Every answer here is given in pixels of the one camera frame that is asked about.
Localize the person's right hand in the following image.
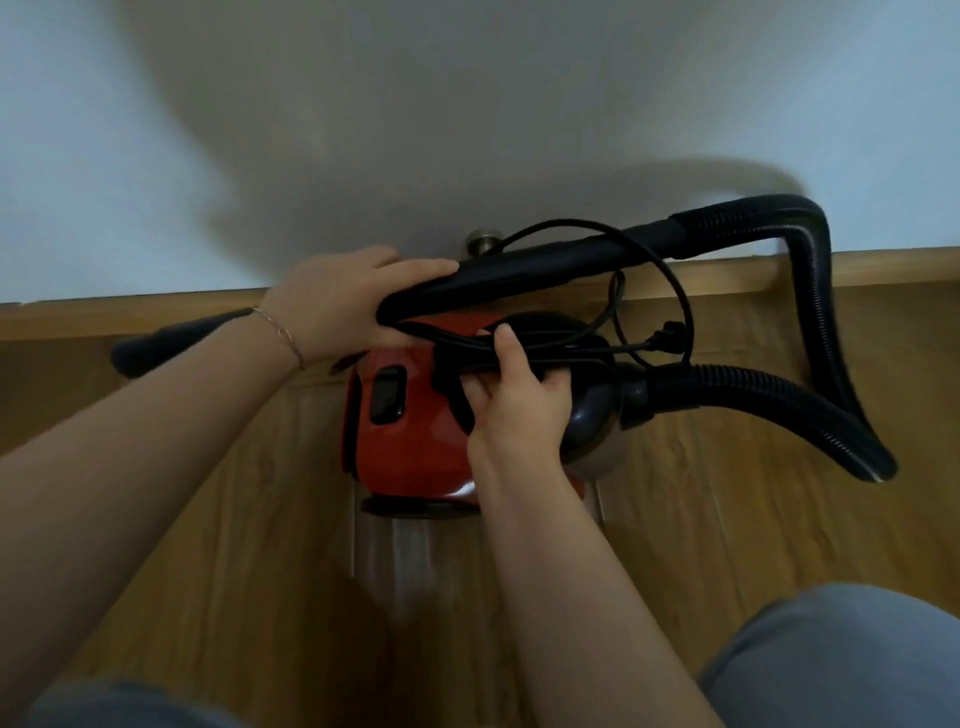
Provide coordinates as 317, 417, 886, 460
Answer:
459, 323, 575, 470

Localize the person's left hand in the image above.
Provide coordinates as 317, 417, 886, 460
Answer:
258, 245, 460, 369

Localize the person's left leg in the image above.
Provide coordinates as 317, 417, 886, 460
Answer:
22, 678, 249, 728

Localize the wooden skirting board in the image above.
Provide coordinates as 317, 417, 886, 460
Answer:
0, 247, 960, 343

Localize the person's left forearm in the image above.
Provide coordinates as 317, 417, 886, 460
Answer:
0, 307, 305, 706

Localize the black power cord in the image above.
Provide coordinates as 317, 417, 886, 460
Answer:
389, 218, 695, 373

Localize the person's right leg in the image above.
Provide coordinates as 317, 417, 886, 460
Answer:
697, 583, 960, 728

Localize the person's right forearm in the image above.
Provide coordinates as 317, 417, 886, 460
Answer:
464, 442, 725, 728

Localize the thin silver bracelet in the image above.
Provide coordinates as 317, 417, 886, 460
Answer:
251, 305, 307, 371

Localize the person's leg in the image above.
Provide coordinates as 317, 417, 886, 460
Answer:
697, 583, 960, 728
22, 678, 249, 728

